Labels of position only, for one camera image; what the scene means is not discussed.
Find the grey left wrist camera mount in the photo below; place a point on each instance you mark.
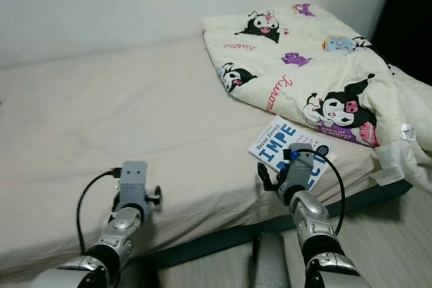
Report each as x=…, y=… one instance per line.
x=135, y=183

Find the mattress with cream sheet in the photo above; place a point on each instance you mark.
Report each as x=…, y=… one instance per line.
x=108, y=119

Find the cream cartoon print quilt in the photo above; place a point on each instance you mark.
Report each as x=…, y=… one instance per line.
x=310, y=75

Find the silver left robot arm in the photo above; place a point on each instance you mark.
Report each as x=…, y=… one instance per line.
x=125, y=234

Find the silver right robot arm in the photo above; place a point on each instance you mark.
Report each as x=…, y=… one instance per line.
x=310, y=217

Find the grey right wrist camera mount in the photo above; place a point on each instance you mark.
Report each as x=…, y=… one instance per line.
x=300, y=170

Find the dark wardrobe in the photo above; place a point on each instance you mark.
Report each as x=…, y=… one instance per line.
x=408, y=18

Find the white book blue letters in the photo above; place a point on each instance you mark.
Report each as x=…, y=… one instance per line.
x=270, y=143

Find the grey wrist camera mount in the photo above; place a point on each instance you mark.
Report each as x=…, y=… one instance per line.
x=300, y=170
x=135, y=183

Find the grey robot leg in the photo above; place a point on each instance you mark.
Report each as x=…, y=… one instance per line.
x=273, y=264

